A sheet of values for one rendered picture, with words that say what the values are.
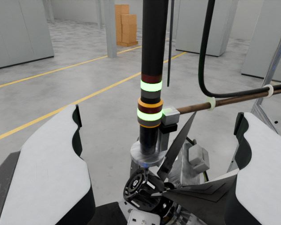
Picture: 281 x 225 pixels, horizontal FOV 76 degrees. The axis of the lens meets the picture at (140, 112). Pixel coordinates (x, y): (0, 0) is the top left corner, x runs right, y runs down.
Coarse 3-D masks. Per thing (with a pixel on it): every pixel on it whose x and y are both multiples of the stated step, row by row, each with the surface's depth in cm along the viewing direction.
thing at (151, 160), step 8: (176, 112) 33; (168, 120) 33; (176, 120) 33; (160, 128) 34; (168, 128) 33; (176, 128) 34; (160, 136) 35; (168, 136) 35; (136, 144) 38; (160, 144) 35; (136, 152) 36; (160, 152) 36; (136, 160) 34; (144, 160) 34; (152, 160) 34; (160, 160) 35
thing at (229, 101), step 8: (280, 88) 43; (240, 96) 39; (248, 96) 40; (256, 96) 40; (264, 96) 42; (200, 104) 36; (208, 104) 36; (216, 104) 37; (224, 104) 38; (184, 112) 34
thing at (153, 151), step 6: (144, 132) 32; (150, 132) 32; (156, 132) 33; (144, 138) 33; (150, 138) 33; (156, 138) 34; (144, 144) 34; (150, 144) 34; (144, 150) 35; (150, 150) 35
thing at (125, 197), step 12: (144, 168) 59; (132, 180) 61; (144, 180) 54; (156, 180) 56; (132, 192) 56; (144, 192) 53; (156, 192) 54; (132, 204) 55; (144, 204) 53; (156, 204) 54; (168, 204) 55; (168, 216) 53
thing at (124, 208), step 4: (124, 200) 63; (120, 204) 64; (124, 204) 63; (128, 204) 62; (120, 208) 63; (124, 208) 63; (128, 208) 62; (132, 208) 61; (124, 212) 62; (124, 216) 62; (128, 216) 61
